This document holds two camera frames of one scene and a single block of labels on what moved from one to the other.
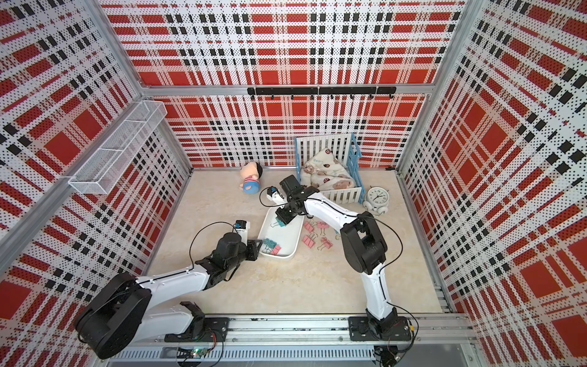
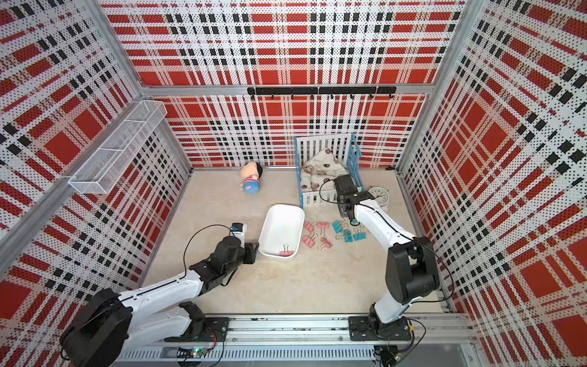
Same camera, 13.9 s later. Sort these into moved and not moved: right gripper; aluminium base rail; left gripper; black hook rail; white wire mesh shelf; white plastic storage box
Moved: right gripper
Not moved: white wire mesh shelf; white plastic storage box; aluminium base rail; left gripper; black hook rail
